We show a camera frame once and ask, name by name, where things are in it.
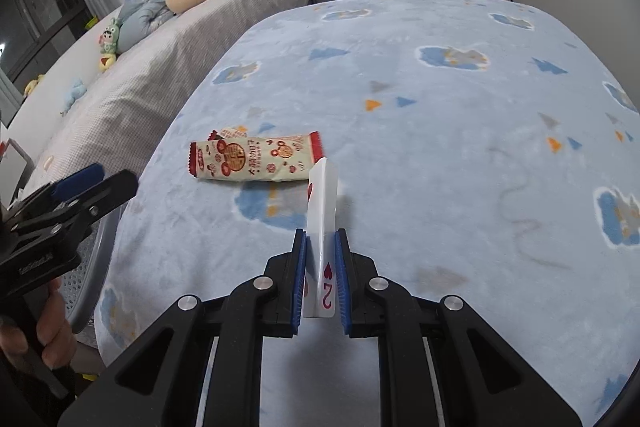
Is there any blue floral quilt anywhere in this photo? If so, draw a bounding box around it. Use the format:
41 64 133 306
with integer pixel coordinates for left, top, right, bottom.
117 0 201 52

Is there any green plush toy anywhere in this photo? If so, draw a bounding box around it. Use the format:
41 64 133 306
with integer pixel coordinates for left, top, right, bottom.
97 17 123 72

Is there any person's left hand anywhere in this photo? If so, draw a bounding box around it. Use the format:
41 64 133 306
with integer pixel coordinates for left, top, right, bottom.
0 282 78 370

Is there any small light blue plush toy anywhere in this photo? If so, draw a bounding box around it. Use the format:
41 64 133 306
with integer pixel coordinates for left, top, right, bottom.
61 78 87 115

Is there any white box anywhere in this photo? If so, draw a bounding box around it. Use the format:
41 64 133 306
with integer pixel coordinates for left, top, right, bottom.
0 138 34 202

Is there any bed with grey sheet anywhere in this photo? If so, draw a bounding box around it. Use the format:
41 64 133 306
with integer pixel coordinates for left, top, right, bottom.
0 0 313 228

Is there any grey perforated plastic basket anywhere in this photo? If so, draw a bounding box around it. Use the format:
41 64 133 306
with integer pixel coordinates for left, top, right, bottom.
47 202 123 335

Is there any light blue printed blanket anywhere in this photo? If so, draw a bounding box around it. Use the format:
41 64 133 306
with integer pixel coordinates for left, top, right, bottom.
95 0 640 427

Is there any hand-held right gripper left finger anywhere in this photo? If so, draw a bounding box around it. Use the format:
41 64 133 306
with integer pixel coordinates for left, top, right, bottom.
57 228 308 427

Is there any red and cream snack packet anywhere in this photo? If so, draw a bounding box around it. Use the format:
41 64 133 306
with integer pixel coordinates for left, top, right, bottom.
189 125 322 182

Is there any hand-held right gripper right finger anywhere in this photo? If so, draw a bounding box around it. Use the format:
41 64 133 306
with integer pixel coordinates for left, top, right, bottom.
334 228 583 427

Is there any playing card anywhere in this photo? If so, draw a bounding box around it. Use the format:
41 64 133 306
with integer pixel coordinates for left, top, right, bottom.
301 157 340 320

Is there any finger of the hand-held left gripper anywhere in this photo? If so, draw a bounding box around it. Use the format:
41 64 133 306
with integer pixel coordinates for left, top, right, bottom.
10 170 140 240
15 163 105 218

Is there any dark window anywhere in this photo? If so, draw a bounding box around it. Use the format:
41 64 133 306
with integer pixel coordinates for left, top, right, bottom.
0 0 87 80

